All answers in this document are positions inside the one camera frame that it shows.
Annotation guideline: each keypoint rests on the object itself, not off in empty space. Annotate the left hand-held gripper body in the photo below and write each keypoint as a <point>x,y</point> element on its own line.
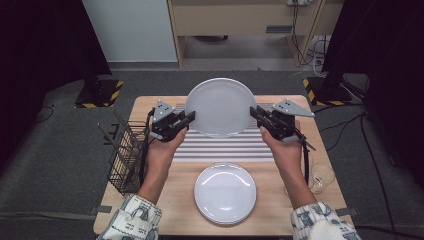
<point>165,126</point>

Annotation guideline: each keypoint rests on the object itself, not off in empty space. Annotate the black striped stand base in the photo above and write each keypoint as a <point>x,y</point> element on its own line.
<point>328,95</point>
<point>100,95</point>

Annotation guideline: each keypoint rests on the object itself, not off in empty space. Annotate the wooden desk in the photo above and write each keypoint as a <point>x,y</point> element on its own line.
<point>226,20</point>

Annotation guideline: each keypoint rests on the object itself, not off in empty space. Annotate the clear drinking glass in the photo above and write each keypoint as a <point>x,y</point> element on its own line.
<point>311,163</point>
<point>323,178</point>

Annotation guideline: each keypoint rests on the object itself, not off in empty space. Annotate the grey striped placemat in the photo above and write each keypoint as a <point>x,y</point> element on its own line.
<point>220,150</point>

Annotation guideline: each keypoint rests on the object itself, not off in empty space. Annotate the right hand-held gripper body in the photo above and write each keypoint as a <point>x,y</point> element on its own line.
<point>283,126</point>

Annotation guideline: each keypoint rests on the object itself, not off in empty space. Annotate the dark curtain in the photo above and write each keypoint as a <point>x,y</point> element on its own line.
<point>40,50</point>
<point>393,50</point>

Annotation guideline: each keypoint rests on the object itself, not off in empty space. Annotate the grey tape piece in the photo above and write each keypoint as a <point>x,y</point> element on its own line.
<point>101,209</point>
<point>348,212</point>

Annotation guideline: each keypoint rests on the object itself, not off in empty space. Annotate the white panel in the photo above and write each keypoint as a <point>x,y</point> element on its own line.
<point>133,30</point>

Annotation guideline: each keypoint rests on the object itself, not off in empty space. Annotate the white plate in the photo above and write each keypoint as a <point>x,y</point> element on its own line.
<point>225,193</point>
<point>226,222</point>
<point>220,106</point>

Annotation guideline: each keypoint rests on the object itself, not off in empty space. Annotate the person's left hand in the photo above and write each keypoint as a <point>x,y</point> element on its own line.
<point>161,155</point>

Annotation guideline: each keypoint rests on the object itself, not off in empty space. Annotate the person's right hand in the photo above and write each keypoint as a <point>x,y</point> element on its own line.
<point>286,153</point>

